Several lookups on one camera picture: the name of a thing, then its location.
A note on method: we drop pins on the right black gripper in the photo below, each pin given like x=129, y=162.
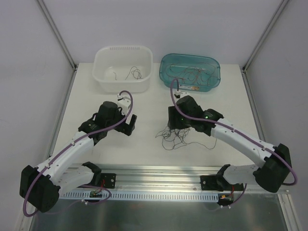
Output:
x=174, y=120

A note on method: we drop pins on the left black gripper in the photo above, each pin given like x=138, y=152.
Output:
x=128, y=124

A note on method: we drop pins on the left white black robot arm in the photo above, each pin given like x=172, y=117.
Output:
x=41, y=186

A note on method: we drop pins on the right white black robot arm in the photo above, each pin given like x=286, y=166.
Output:
x=271, y=164

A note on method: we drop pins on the label sticker on bin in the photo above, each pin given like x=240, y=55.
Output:
x=185, y=87

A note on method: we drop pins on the white plastic tub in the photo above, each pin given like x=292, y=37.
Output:
x=117, y=68

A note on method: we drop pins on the teal transparent plastic bin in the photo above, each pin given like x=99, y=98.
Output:
x=190, y=70

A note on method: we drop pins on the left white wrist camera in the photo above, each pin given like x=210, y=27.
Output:
x=124, y=103

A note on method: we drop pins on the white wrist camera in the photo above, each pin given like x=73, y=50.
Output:
x=124, y=103
x=181, y=93

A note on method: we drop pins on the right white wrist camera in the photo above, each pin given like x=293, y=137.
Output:
x=181, y=93

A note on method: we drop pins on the aluminium mounting rail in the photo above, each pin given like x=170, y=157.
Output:
x=157, y=178

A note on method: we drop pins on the left aluminium frame post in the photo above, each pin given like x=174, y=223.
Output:
x=50, y=21

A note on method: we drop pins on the aluminium frame post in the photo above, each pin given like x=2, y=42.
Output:
x=50, y=21
x=269, y=27

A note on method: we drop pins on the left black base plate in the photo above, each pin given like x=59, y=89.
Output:
x=107, y=180

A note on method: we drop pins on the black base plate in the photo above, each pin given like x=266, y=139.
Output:
x=107, y=180
x=212, y=183

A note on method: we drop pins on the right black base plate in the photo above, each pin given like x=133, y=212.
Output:
x=212, y=183

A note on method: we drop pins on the white slotted cable duct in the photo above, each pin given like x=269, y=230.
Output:
x=143, y=196

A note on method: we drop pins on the right aluminium frame post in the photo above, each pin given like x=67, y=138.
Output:
x=269, y=27

